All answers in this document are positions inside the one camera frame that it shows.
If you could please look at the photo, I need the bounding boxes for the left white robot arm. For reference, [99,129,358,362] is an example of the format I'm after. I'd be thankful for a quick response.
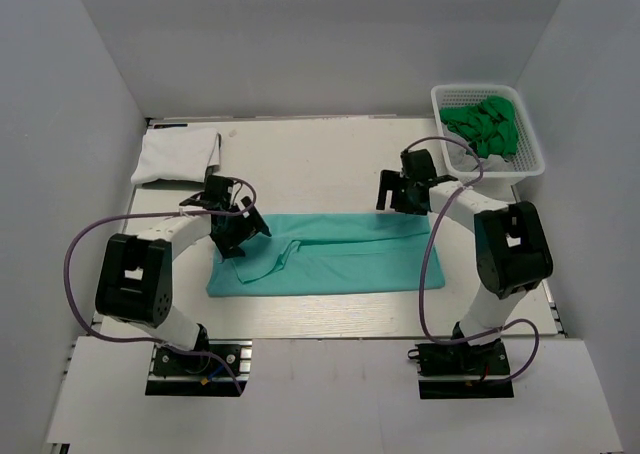
[95,195,271,373]

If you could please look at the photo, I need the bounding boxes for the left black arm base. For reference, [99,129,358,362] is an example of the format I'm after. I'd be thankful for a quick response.
[151,325,248,378]

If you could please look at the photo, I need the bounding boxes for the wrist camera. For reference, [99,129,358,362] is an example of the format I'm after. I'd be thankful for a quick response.
[179,175,235,212]
[400,149,457,185]

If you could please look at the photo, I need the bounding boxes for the white t-shirt in basket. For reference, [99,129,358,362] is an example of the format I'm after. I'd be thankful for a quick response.
[447,143,513,173]

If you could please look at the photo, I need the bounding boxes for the folded white t-shirt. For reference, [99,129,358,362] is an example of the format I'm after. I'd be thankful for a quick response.
[130,127,222,185]

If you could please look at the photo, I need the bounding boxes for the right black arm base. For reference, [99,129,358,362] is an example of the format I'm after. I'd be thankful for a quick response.
[407,338,511,380]

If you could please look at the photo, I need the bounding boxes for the white plastic basket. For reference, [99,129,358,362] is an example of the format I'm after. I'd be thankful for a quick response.
[431,84,545,184]

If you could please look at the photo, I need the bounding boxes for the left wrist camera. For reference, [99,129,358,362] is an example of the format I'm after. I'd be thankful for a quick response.
[179,175,235,212]

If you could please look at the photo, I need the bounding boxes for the green t-shirt in basket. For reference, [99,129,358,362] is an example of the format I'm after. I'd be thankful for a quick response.
[439,96,519,159]

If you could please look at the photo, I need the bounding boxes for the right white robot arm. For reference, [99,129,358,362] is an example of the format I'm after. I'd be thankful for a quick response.
[376,170,553,373]

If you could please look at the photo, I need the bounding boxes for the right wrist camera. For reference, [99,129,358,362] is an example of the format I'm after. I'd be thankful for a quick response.
[400,149,457,185]

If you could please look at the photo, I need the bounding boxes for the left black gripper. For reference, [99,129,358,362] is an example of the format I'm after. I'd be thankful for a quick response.
[212,196,270,258]

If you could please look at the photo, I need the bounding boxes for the teal t-shirt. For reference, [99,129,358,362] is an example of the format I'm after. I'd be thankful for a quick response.
[206,213,445,298]

